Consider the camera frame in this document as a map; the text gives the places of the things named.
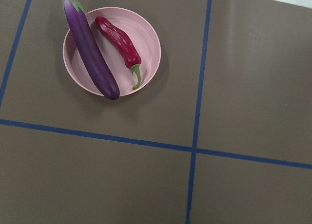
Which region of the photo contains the red chili pepper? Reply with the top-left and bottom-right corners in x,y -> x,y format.
95,17 -> 142,90

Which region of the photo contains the pink plate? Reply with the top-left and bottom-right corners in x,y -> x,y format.
63,7 -> 161,96

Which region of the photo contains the purple eggplant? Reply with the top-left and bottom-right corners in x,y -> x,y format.
62,0 -> 120,100

